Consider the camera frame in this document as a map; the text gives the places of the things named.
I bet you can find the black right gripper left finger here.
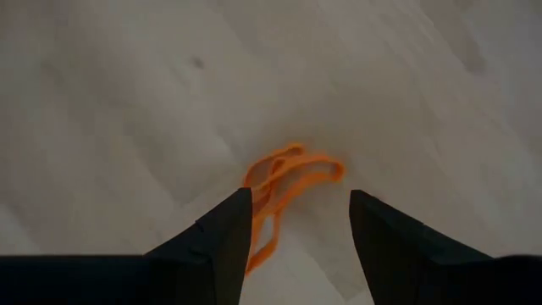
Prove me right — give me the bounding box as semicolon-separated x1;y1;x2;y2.
0;188;254;305

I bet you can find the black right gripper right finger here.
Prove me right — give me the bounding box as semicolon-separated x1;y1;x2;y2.
349;189;542;305

